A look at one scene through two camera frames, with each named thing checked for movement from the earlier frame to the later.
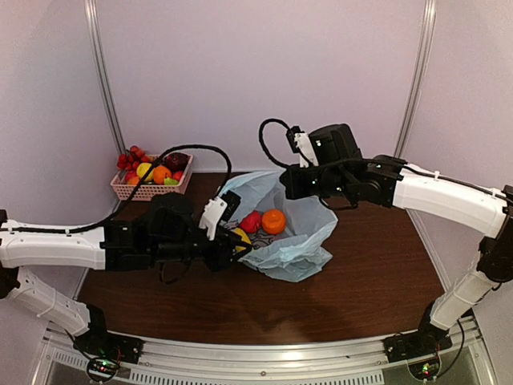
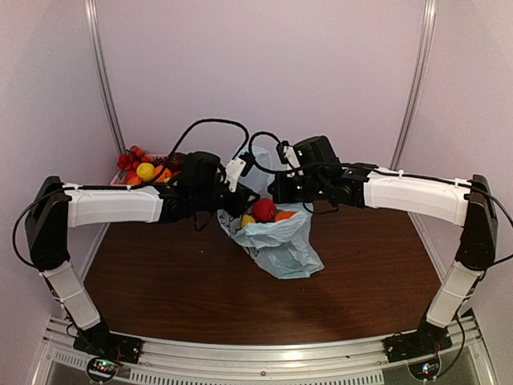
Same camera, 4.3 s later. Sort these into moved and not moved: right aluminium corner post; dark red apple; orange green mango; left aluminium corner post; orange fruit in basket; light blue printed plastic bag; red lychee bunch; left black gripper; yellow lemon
Moved: light blue printed plastic bag; left black gripper
Not moved: red lychee bunch; orange green mango; yellow lemon; right aluminium corner post; orange fruit in basket; left aluminium corner post; dark red apple
